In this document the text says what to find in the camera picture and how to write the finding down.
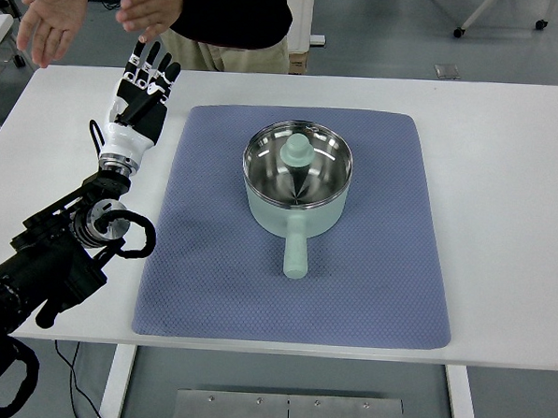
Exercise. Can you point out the white table legs frame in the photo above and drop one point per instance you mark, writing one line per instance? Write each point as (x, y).
(120, 371)

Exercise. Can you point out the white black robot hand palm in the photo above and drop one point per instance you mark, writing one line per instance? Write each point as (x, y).
(123, 146)

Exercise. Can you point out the white pedestal cabinet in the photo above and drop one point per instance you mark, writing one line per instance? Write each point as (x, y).
(300, 36)

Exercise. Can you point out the black white robot middle finger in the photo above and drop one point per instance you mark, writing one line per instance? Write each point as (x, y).
(157, 70)

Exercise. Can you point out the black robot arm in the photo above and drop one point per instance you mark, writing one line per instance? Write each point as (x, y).
(61, 253)

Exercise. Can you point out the metal base plate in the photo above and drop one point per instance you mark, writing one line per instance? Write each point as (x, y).
(217, 404)

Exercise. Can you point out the metal floor socket plate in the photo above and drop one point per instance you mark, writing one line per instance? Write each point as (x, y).
(447, 72)

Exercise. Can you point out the white wheeled frame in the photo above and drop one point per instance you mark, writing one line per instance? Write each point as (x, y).
(483, 18)

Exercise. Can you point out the glass lid with green knob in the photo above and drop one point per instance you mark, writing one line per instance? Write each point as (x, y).
(297, 164)

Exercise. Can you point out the black white robot little finger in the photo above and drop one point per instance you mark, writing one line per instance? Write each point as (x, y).
(133, 64)

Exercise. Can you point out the person's left hand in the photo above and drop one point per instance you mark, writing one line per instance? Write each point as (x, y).
(149, 18)

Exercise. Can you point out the green pot with handle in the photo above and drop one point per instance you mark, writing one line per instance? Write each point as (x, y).
(294, 210)

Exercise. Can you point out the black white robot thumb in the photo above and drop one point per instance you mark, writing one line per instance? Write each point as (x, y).
(138, 108)

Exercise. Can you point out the cardboard box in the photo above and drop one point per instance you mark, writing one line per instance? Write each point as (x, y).
(298, 63)

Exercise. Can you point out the blue textured table mat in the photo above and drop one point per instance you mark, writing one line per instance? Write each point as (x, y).
(372, 280)

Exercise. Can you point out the person in beige trousers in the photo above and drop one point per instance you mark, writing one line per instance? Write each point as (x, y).
(231, 35)

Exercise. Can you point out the black white robot index finger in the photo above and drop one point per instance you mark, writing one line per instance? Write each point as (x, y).
(167, 79)

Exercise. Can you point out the black white robot ring finger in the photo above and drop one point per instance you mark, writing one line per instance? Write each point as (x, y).
(145, 70)

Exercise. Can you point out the person's right hand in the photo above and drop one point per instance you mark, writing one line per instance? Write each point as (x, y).
(49, 27)

